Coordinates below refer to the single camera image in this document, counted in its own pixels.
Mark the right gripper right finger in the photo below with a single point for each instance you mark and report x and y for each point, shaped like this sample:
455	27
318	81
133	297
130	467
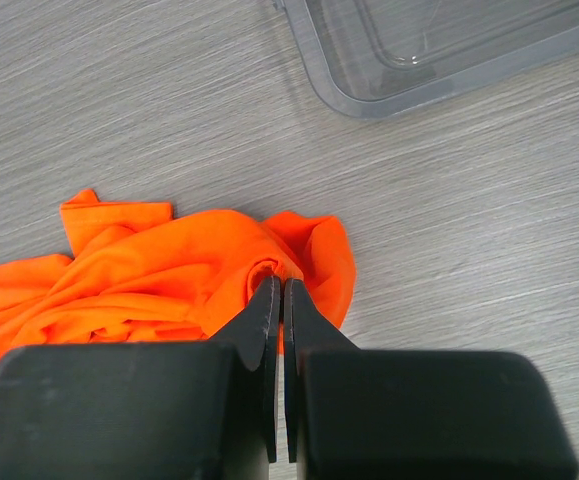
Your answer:
354	413

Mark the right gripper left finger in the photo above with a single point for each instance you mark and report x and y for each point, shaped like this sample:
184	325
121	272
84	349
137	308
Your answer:
170	410

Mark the orange t shirt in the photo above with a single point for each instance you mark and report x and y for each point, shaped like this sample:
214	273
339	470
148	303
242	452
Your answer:
138	273

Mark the grey plastic bin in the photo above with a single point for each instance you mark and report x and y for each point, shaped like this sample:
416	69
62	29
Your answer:
376	59

